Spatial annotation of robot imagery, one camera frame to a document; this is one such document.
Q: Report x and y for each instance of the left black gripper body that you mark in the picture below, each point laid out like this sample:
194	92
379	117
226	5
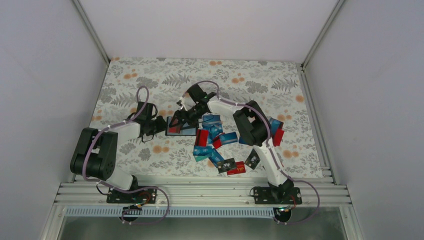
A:
155	128

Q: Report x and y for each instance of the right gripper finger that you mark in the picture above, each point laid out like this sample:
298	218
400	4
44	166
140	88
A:
190	122
176	120

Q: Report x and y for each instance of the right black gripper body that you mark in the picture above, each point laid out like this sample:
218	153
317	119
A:
196	111

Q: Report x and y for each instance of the black leather card holder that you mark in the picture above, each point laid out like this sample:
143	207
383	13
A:
184	130

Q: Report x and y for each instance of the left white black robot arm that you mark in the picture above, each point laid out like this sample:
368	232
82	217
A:
95	154

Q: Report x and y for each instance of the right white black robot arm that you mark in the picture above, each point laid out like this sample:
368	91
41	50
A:
252	125

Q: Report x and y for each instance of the blue striped card upper left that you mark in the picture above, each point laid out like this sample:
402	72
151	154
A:
210	120

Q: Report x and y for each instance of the blue VIP card lower right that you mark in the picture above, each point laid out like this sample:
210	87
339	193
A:
204	151

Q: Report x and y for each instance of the green VIP card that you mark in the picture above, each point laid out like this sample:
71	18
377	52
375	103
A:
200	158

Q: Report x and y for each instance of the blue logo card with chip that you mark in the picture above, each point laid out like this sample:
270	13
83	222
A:
216	158

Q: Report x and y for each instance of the black card bottom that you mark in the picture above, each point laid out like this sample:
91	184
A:
226	165

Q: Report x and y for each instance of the red gold VIP card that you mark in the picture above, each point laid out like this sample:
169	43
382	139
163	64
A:
240	169

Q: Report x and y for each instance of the black VIP card right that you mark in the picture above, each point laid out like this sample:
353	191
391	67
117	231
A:
252	160

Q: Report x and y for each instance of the blue card upper right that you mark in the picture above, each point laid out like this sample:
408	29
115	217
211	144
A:
275	124

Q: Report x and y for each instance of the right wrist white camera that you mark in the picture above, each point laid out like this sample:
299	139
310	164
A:
181	103

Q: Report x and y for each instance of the aluminium front rail frame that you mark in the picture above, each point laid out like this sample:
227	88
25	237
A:
187	191

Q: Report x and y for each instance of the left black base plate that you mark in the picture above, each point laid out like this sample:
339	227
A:
141	197

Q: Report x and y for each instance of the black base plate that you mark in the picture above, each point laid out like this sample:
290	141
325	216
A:
141	197
267	196

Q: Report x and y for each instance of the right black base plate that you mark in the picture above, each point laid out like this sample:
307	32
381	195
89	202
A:
267	196

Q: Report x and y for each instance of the grey slotted cable duct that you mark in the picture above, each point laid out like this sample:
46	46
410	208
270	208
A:
173	212

